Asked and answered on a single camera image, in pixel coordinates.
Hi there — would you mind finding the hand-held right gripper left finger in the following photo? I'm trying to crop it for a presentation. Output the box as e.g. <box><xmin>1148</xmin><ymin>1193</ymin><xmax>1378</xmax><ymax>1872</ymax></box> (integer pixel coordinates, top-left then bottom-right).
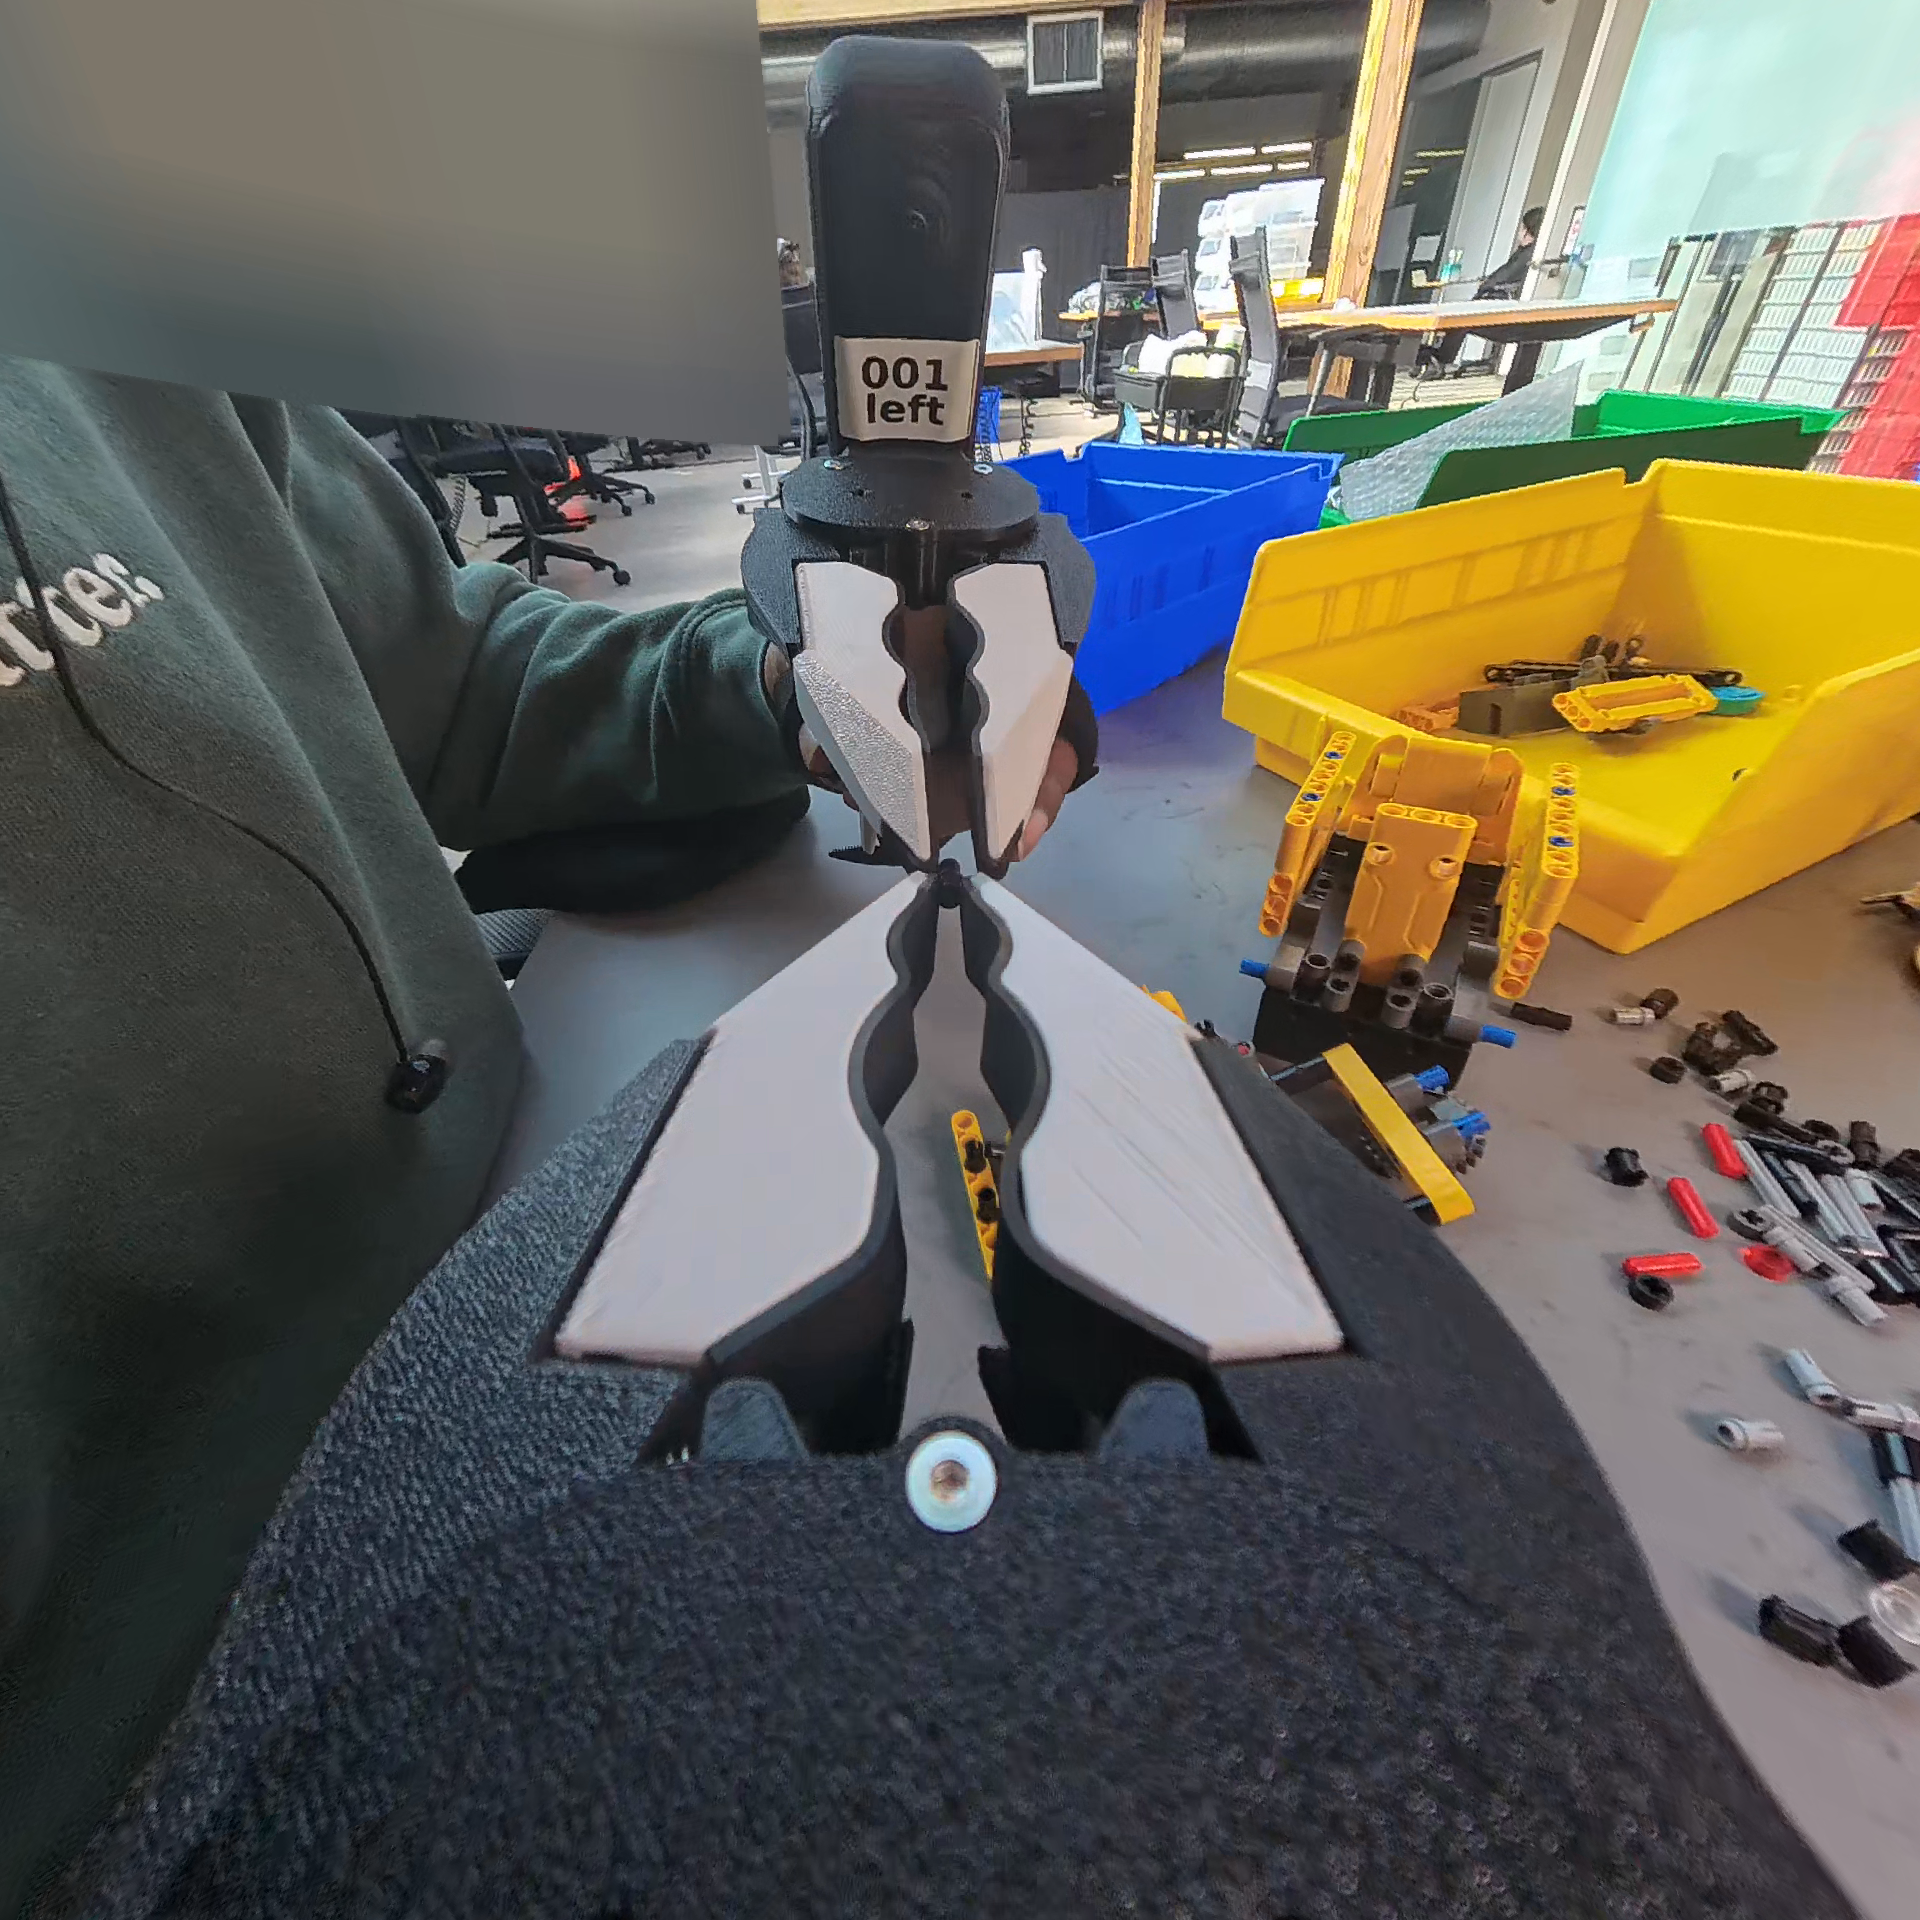
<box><xmin>551</xmin><ymin>874</ymin><xmax>942</xmax><ymax>1369</ymax></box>

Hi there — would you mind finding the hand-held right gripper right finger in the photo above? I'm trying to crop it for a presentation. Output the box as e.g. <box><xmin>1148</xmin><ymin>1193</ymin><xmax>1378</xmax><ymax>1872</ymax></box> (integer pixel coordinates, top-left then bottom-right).
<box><xmin>966</xmin><ymin>877</ymin><xmax>1347</xmax><ymax>1366</ymax></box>

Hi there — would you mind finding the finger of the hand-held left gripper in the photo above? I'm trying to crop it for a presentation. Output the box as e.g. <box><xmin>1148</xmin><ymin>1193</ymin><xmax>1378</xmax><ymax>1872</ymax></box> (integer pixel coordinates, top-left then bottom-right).
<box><xmin>791</xmin><ymin>560</ymin><xmax>934</xmax><ymax>875</ymax></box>
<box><xmin>953</xmin><ymin>565</ymin><xmax>1076</xmax><ymax>875</ymax></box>

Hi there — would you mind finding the yellow lego beam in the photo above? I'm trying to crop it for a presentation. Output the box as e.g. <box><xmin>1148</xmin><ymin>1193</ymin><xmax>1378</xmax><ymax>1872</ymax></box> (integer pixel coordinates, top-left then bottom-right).
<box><xmin>948</xmin><ymin>1107</ymin><xmax>1007</xmax><ymax>1281</ymax></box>

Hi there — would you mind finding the lego axle and gear assembly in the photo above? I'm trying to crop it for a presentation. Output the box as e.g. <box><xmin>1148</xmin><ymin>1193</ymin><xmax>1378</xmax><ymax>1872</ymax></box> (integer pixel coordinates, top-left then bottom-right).
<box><xmin>1253</xmin><ymin>1043</ymin><xmax>1494</xmax><ymax>1229</ymax></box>

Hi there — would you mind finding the yellow lego robot body model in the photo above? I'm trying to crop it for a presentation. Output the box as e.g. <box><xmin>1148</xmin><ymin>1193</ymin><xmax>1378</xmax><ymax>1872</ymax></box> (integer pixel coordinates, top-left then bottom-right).
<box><xmin>1241</xmin><ymin>729</ymin><xmax>1585</xmax><ymax>1081</ymax></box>

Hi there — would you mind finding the pile of small lego pins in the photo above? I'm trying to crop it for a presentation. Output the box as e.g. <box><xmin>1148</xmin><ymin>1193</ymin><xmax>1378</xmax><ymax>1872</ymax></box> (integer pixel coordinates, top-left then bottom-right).
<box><xmin>1605</xmin><ymin>982</ymin><xmax>1920</xmax><ymax>1689</ymax></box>

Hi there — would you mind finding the person's left forearm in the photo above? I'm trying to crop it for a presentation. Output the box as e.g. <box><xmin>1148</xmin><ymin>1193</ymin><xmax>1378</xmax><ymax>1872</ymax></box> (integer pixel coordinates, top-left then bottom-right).
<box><xmin>450</xmin><ymin>563</ymin><xmax>819</xmax><ymax>916</ymax></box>

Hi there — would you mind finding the person's left hand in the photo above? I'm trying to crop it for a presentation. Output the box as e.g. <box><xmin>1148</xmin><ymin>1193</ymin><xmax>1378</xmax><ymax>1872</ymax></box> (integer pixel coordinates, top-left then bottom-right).
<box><xmin>1007</xmin><ymin>732</ymin><xmax>1086</xmax><ymax>874</ymax></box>

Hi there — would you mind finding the blue plastic bin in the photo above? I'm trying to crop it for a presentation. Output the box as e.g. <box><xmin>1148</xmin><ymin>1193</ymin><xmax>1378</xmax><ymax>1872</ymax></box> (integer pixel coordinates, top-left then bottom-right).
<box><xmin>977</xmin><ymin>440</ymin><xmax>1345</xmax><ymax>721</ymax></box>

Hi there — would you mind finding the wooden pillar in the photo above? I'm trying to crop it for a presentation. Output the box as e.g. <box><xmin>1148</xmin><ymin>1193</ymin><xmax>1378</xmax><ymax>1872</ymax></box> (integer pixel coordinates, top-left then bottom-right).
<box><xmin>1124</xmin><ymin>0</ymin><xmax>1170</xmax><ymax>273</ymax></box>
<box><xmin>1319</xmin><ymin>0</ymin><xmax>1426</xmax><ymax>308</ymax></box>

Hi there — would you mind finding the black office chair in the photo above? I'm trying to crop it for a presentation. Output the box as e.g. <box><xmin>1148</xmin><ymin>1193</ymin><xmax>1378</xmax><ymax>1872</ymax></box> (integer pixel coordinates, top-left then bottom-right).
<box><xmin>394</xmin><ymin>416</ymin><xmax>635</xmax><ymax>589</ymax></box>
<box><xmin>1101</xmin><ymin>248</ymin><xmax>1247</xmax><ymax>446</ymax></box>
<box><xmin>1227</xmin><ymin>224</ymin><xmax>1326</xmax><ymax>446</ymax></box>

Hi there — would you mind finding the bubble wrap sheet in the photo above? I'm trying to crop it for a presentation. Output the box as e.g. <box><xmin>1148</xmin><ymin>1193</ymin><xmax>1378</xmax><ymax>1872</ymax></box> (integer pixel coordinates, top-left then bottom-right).
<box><xmin>1335</xmin><ymin>360</ymin><xmax>1599</xmax><ymax>520</ymax></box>

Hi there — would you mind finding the wooden office desk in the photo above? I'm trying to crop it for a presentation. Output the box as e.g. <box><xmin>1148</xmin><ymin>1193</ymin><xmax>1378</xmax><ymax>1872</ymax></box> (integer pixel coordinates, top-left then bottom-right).
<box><xmin>1276</xmin><ymin>298</ymin><xmax>1679</xmax><ymax>406</ymax></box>

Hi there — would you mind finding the yellow plastic bin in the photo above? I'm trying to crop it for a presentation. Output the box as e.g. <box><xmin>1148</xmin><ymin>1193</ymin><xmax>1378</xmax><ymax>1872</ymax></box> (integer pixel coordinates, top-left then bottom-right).
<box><xmin>1222</xmin><ymin>458</ymin><xmax>1920</xmax><ymax>958</ymax></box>

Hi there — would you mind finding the green plastic bin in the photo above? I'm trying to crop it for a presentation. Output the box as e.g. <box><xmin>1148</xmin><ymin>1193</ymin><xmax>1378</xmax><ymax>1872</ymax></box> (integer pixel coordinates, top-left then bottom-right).
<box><xmin>1283</xmin><ymin>387</ymin><xmax>1844</xmax><ymax>529</ymax></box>

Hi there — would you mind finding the stack of coloured plastic crates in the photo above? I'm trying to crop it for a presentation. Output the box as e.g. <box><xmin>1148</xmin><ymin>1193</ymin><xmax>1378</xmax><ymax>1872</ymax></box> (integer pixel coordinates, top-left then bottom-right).
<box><xmin>1621</xmin><ymin>217</ymin><xmax>1920</xmax><ymax>482</ymax></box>

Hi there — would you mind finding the yellow perforated lego frame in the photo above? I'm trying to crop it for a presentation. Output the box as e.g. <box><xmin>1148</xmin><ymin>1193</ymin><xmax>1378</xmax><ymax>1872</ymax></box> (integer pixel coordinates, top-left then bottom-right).
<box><xmin>1551</xmin><ymin>672</ymin><xmax>1716</xmax><ymax>737</ymax></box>

